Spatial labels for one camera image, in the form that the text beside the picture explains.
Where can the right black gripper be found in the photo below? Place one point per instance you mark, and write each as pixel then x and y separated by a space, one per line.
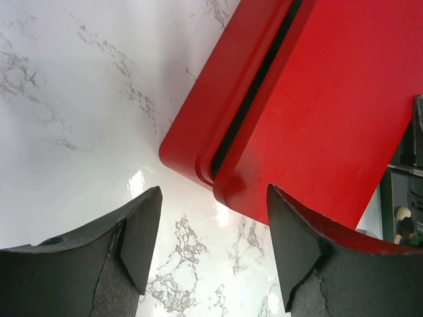
pixel 407 159

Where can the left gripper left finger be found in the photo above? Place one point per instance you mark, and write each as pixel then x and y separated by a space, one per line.
pixel 99 269

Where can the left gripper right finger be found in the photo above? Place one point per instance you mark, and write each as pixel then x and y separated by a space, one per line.
pixel 327 269

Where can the red box lid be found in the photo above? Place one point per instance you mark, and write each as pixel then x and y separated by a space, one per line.
pixel 331 110

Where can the metal tongs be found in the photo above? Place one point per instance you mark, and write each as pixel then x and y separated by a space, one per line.
pixel 367 233

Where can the round cream swirl chocolate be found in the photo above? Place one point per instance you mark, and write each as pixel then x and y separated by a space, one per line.
pixel 403 212

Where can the red chocolate box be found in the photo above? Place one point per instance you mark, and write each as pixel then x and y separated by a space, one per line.
pixel 206 125

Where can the dark green tray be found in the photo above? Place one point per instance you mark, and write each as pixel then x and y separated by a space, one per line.
pixel 393 193

